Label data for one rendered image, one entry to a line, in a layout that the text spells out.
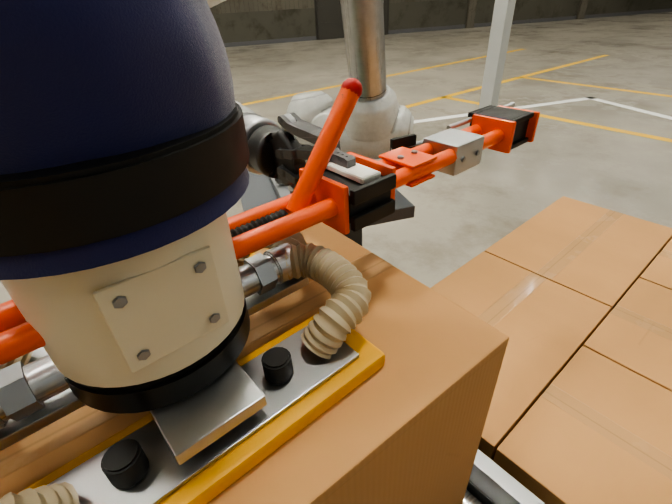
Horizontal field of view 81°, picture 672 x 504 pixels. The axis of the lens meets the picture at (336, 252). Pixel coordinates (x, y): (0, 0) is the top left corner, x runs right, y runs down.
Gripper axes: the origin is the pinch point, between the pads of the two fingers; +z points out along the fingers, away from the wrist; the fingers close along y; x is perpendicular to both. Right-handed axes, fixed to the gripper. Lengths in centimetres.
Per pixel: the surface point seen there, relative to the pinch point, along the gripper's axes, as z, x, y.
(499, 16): -165, -316, 6
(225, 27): -1231, -607, 72
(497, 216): -74, -198, 111
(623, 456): 37, -35, 55
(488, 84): -164, -316, 58
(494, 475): 23, -10, 49
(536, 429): 23, -28, 55
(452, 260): -65, -135, 111
